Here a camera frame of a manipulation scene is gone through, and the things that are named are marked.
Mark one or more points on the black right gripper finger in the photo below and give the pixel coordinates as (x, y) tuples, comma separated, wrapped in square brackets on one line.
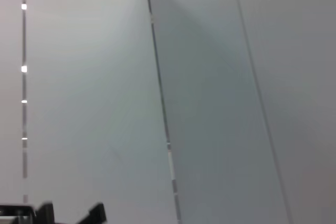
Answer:
[(45, 212), (95, 214)]

